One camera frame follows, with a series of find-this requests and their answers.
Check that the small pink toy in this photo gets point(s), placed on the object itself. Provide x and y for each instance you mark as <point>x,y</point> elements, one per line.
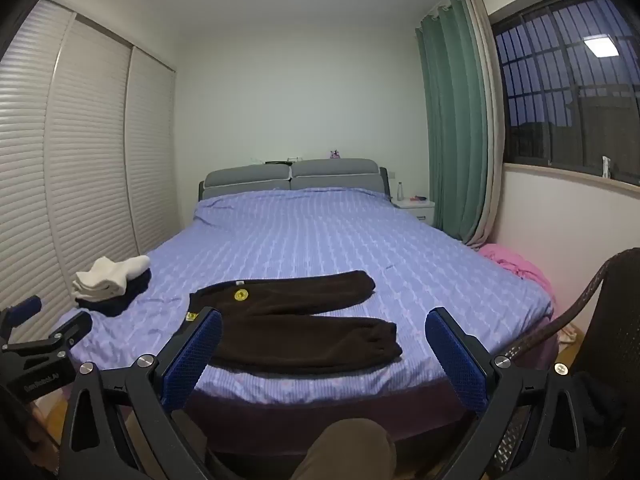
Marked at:
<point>334,154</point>

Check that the folded white clothes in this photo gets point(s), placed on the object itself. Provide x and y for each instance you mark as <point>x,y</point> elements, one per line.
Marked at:
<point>107,275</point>

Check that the white nightstand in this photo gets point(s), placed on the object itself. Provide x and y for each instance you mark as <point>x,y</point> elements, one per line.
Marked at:
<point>415,208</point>

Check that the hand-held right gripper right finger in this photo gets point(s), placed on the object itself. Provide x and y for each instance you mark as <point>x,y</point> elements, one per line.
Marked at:
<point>457,360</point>

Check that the beige curtain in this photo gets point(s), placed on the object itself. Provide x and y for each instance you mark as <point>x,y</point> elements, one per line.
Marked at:
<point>492,125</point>

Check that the white windowsill bottle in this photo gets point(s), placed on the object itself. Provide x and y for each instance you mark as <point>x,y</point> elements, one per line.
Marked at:
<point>606,167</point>

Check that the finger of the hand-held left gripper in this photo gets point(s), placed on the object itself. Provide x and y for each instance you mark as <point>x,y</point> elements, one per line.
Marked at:
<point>27,305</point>
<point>75,327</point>

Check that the dark wicker chair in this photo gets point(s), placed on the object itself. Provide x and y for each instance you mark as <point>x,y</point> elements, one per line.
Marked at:
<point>615,320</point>

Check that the barred window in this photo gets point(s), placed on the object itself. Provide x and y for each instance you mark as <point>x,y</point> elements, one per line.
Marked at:
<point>565,100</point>

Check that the green curtain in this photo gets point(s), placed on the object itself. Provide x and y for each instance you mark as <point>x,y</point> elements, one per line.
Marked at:
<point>450,125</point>

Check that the person's leg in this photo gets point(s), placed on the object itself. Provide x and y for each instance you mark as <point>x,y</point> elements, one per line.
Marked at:
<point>345,450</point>

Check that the purple floral bed sheet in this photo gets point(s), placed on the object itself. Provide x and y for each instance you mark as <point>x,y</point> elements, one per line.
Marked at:
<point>310,240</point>

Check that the pink crumpled cloth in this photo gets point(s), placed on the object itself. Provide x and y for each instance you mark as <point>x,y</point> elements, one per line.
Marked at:
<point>515,262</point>

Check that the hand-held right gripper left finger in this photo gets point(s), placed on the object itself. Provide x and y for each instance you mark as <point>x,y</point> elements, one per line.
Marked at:
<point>192,355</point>

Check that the white louvered wardrobe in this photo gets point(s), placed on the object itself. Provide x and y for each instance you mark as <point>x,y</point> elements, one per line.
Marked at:
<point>85,160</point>

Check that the folded dark clothes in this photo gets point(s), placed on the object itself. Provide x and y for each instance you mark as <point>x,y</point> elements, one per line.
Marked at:
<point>120,300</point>

